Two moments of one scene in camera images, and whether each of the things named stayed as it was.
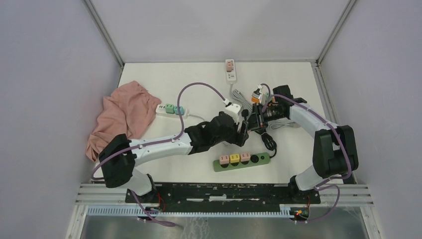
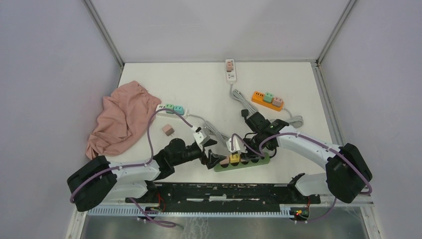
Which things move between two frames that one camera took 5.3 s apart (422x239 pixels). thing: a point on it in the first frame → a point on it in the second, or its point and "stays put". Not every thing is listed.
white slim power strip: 231,76 stays put
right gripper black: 253,121 → 250,155
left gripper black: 239,139 → 213,159
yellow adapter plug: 234,158 stays put
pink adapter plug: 224,159 stays put
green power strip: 256,159 stays put
